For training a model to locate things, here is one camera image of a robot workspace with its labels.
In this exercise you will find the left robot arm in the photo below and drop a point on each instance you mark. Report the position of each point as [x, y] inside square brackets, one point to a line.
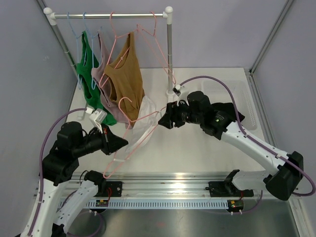
[46, 219]

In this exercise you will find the white plastic basket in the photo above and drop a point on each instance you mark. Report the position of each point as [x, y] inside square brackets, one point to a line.
[218, 93]

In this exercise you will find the silver white clothes rack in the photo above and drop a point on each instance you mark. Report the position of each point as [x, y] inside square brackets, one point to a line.
[52, 18]

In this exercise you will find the green tank top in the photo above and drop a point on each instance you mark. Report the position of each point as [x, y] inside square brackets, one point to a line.
[90, 89]

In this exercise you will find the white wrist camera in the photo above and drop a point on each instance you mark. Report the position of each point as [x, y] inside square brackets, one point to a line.
[181, 92]
[96, 117]

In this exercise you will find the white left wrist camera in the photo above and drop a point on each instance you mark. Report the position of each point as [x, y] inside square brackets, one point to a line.
[96, 117]

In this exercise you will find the white slotted cable duct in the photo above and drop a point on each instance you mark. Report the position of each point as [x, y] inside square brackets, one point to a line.
[159, 204]

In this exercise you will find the pink hanger of black top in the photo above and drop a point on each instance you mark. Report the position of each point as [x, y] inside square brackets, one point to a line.
[151, 39]

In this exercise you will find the pink hanger of white top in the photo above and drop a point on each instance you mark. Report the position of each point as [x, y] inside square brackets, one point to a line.
[114, 165]

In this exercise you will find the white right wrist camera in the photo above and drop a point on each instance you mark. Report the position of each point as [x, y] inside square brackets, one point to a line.
[181, 92]

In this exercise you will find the mauve tank top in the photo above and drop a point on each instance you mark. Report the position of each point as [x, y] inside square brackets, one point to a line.
[97, 74]

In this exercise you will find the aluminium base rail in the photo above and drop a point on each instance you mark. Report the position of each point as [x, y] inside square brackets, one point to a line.
[162, 185]

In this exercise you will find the blue hanger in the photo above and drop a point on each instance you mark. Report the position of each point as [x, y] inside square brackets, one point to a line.
[92, 37]
[78, 50]

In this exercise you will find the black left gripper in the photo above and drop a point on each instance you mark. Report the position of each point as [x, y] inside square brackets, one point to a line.
[111, 142]

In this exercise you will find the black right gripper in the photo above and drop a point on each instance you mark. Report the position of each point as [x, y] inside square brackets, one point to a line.
[173, 115]

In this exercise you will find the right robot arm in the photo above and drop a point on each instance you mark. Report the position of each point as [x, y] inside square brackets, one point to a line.
[282, 171]

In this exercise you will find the white tank top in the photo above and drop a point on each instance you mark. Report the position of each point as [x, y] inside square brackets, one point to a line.
[139, 134]

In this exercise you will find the blue hanger far left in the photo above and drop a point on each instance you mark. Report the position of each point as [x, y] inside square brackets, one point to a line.
[78, 50]

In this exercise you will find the black tank top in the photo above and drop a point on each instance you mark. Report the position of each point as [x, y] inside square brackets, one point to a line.
[228, 108]

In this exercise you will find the brown tank top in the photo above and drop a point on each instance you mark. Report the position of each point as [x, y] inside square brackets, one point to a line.
[125, 80]

